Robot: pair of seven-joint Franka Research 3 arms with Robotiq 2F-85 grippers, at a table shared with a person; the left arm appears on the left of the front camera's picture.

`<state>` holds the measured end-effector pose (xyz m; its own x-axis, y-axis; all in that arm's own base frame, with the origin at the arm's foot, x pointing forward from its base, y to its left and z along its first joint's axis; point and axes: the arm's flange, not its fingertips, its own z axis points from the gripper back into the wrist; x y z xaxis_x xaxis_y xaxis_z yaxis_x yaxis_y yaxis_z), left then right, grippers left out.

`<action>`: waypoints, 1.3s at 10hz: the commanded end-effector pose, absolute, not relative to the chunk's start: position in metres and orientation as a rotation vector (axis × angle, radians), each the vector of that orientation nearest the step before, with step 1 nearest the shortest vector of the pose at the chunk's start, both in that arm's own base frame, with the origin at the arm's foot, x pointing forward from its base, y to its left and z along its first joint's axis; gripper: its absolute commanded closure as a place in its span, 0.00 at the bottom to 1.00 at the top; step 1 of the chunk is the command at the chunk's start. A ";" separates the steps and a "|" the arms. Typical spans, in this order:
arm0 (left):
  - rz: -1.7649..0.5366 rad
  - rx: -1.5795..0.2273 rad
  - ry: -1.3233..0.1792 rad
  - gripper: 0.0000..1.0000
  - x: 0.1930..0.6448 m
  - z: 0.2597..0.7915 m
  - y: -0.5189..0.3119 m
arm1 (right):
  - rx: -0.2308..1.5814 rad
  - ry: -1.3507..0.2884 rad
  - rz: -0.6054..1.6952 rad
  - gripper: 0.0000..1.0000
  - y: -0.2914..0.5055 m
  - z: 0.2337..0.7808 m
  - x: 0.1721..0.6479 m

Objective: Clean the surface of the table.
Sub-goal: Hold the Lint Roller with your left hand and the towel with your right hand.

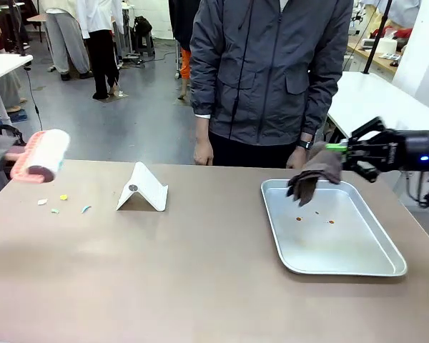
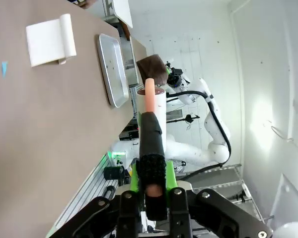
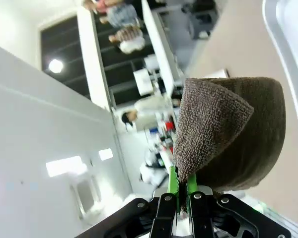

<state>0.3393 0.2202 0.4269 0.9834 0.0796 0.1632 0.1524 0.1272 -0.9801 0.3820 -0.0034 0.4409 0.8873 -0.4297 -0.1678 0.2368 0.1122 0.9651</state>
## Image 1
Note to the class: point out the person in white shirt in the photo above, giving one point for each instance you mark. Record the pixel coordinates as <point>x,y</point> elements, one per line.
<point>100,43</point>

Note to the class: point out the black tripod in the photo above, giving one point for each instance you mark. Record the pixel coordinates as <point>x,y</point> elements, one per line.
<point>18,28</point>

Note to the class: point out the small white side table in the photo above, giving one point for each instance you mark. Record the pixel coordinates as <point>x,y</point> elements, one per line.
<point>3,66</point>

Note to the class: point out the silver metal tray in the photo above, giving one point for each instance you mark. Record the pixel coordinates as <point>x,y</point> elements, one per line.
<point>329,236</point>

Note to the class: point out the person in orange trousers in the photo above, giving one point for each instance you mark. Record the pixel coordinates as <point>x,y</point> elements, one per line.
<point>186,68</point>

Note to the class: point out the yellow paper scrap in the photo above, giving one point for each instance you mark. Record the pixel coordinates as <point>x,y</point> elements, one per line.
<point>63,196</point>

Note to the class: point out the white paper scrap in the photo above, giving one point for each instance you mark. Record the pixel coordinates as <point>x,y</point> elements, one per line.
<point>42,202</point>

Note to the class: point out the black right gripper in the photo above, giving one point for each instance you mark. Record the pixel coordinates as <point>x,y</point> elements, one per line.
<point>407,150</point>

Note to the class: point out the blue floor item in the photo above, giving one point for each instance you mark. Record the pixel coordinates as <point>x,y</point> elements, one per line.
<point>7,118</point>

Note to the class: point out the black trousers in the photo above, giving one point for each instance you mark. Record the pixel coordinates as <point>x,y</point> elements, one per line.
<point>250,153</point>

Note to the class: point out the black wrist watch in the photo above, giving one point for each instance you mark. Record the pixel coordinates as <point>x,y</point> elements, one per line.
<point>306,144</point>

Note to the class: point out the brown cleaning cloth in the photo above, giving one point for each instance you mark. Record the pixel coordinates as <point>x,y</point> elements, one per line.
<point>316,171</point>

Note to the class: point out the white folded roller stand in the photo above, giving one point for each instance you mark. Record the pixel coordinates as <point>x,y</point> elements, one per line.
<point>143,186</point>

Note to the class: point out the light blue paper scrap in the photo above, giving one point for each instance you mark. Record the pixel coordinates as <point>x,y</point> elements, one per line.
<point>86,208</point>

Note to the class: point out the person in grey jacket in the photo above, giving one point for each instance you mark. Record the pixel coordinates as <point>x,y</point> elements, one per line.
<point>268,71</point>

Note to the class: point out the person's right hand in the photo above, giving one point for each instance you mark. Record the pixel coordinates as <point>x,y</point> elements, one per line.
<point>203,150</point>

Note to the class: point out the wooden workbench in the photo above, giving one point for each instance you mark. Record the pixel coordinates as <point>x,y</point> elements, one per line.
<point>375,59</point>

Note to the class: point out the person in grey trousers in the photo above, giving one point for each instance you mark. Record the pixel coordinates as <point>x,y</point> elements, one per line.
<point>66,39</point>

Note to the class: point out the black stand pole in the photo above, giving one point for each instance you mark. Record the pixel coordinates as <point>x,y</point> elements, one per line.
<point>377,35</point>

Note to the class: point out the person's left hand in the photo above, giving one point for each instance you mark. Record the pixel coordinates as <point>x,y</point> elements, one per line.
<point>297,159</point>

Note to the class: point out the black stool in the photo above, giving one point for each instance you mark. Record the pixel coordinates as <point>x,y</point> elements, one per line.
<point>143,35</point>

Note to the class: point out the person in dark red top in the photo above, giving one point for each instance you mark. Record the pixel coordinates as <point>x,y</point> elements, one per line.
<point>0,53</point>

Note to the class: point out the white table with grey legs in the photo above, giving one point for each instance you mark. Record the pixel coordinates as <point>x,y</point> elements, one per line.
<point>375,100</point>

